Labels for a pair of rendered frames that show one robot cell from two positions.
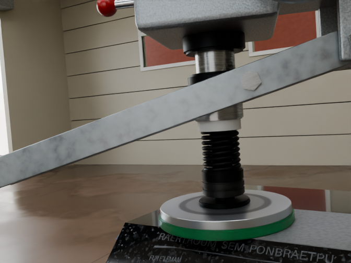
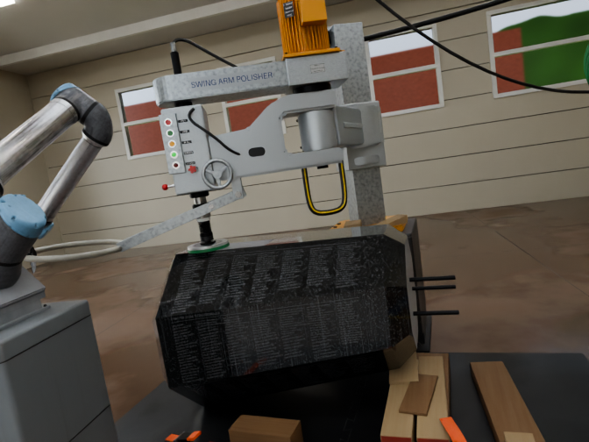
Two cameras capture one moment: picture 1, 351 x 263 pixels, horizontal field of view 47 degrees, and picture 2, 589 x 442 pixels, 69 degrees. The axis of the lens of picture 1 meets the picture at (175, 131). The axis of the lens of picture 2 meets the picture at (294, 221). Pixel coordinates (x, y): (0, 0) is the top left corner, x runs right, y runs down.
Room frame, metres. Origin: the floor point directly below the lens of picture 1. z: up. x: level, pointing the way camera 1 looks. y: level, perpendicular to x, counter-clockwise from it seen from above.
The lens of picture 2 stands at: (-1.60, 0.13, 1.22)
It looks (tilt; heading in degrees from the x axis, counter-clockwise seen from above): 7 degrees down; 343
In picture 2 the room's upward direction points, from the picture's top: 8 degrees counter-clockwise
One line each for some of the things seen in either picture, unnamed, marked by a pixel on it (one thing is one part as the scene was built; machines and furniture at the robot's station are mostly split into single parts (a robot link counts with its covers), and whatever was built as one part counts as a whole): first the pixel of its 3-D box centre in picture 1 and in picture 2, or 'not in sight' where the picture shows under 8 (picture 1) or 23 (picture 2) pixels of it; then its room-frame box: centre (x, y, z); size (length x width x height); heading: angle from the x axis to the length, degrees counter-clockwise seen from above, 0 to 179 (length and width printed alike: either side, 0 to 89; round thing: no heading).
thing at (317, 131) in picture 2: not in sight; (317, 131); (0.52, -0.72, 1.39); 0.19 x 0.19 x 0.20
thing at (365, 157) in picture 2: not in sight; (357, 137); (0.99, -1.17, 1.36); 0.35 x 0.35 x 0.41
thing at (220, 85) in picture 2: not in sight; (251, 85); (0.58, -0.41, 1.66); 0.96 x 0.25 x 0.17; 78
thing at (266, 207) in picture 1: (224, 206); (208, 244); (0.65, -0.07, 0.89); 0.21 x 0.21 x 0.01
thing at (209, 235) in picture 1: (224, 208); (208, 245); (0.65, -0.07, 0.89); 0.22 x 0.22 x 0.04
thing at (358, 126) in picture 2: not in sight; (345, 128); (0.84, -1.03, 1.41); 0.74 x 0.34 x 0.25; 136
